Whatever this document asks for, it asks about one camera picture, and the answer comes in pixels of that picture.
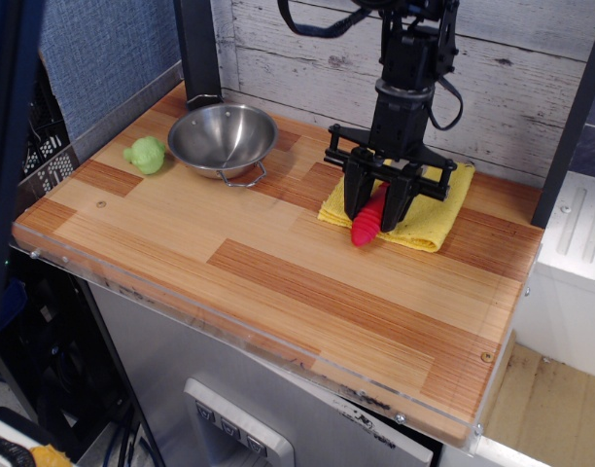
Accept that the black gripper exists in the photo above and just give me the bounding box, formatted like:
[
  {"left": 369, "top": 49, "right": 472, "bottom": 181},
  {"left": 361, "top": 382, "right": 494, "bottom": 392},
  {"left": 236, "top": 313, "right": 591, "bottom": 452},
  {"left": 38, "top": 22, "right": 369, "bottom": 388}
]
[{"left": 326, "top": 82, "right": 457, "bottom": 233}]

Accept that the red handled metal spoon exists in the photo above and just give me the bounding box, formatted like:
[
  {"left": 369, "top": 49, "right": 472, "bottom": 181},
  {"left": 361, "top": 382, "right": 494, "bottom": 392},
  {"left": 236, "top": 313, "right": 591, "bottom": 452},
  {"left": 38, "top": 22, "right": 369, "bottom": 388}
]
[{"left": 351, "top": 182, "right": 389, "bottom": 247}]

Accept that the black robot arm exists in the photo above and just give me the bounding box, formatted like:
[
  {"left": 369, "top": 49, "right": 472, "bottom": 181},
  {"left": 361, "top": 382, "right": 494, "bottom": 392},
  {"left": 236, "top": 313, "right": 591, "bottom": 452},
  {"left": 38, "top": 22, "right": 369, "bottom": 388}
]
[{"left": 325, "top": 1, "right": 459, "bottom": 232}]

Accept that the yellow folded cloth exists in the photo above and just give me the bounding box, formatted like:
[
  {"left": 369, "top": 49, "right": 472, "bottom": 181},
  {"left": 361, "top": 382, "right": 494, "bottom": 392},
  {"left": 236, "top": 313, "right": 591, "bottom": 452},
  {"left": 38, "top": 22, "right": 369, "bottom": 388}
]
[{"left": 318, "top": 162, "right": 475, "bottom": 253}]

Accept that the clear acrylic table guard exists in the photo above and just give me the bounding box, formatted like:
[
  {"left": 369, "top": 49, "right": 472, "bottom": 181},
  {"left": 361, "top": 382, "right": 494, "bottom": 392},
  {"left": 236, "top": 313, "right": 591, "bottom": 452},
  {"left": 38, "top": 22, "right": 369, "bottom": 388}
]
[{"left": 8, "top": 145, "right": 544, "bottom": 456}]

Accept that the stainless steel bowl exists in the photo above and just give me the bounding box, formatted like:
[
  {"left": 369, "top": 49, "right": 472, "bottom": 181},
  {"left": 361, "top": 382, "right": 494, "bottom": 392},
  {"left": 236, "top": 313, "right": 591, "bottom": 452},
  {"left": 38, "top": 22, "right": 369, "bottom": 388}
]
[{"left": 168, "top": 103, "right": 278, "bottom": 188}]

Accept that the white toy sink unit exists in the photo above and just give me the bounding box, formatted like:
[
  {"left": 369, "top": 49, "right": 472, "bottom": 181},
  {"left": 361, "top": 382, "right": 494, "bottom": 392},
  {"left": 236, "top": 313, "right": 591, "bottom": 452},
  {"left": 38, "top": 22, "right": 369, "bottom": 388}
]
[{"left": 512, "top": 172, "right": 595, "bottom": 376}]

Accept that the green toy figure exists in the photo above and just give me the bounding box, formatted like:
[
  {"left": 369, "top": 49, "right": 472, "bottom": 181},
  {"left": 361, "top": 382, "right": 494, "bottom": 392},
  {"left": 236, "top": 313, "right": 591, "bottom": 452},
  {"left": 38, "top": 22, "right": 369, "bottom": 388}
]
[{"left": 123, "top": 136, "right": 165, "bottom": 175}]

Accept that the silver toy fridge cabinet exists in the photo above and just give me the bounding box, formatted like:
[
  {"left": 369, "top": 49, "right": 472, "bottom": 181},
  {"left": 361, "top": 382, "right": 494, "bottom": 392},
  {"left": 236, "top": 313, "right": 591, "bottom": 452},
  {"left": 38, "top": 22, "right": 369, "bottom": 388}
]
[{"left": 90, "top": 285, "right": 441, "bottom": 466}]

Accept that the black plastic crate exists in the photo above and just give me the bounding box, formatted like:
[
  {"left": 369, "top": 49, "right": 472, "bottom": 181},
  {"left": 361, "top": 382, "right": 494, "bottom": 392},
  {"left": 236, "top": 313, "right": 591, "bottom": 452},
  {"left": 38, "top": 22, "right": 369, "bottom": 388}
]
[{"left": 19, "top": 72, "right": 71, "bottom": 186}]

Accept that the yellow object bottom left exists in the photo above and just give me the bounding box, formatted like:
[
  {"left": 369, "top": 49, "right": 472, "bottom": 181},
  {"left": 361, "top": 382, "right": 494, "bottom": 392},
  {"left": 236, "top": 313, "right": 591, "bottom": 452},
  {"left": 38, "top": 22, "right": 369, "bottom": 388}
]
[{"left": 30, "top": 445, "right": 74, "bottom": 467}]

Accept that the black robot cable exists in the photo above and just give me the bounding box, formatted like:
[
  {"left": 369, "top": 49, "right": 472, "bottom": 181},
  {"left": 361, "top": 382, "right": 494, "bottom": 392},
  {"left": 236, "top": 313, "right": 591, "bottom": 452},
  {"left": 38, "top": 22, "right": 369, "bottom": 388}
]
[{"left": 276, "top": 0, "right": 465, "bottom": 131}]

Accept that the black right support post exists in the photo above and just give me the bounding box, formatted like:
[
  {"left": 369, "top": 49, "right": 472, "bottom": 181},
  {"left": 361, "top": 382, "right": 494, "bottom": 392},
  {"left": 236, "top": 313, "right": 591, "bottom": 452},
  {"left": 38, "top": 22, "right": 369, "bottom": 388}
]
[{"left": 531, "top": 40, "right": 595, "bottom": 229}]

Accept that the black support post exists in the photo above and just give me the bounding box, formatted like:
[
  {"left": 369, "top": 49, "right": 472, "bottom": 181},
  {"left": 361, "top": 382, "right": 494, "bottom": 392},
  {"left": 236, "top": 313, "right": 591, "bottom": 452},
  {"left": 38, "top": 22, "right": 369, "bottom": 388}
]
[
  {"left": 531, "top": 40, "right": 595, "bottom": 229},
  {"left": 173, "top": 0, "right": 223, "bottom": 110}
]

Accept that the black left support post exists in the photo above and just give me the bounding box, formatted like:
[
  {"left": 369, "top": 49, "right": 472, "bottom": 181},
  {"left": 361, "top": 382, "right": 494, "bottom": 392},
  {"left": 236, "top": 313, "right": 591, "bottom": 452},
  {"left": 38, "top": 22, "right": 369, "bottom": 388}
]
[{"left": 173, "top": 0, "right": 223, "bottom": 110}]

